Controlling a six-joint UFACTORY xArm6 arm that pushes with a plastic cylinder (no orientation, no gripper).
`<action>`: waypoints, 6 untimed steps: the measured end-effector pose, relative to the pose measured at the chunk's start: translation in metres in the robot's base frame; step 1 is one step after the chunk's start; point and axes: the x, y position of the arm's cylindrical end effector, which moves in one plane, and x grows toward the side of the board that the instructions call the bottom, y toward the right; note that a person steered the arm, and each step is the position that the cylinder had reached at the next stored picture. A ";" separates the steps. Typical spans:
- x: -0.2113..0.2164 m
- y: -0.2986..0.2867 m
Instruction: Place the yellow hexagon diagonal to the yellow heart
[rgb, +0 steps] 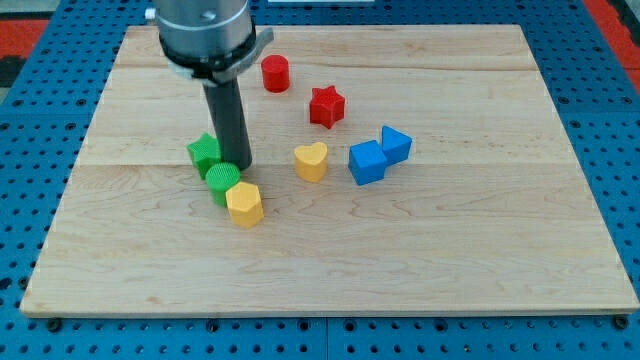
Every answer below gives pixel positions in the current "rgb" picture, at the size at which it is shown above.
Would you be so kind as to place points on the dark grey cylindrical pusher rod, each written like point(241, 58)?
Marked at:
point(225, 106)

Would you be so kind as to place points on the yellow hexagon block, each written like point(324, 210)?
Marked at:
point(244, 204)

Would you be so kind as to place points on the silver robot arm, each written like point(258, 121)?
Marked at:
point(213, 42)

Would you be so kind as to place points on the yellow heart block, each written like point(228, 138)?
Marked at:
point(311, 161)

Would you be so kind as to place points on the green star block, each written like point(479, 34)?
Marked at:
point(204, 153)

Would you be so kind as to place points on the red cylinder block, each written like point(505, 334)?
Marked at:
point(275, 73)

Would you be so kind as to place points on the green cylinder block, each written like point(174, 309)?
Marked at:
point(219, 179)

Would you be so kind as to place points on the red star block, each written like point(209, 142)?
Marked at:
point(326, 107)

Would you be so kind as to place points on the blue cube block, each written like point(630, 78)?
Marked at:
point(367, 162)

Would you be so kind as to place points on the blue triangle block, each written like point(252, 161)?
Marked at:
point(395, 145)

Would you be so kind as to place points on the light wooden board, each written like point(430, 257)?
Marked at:
point(491, 214)

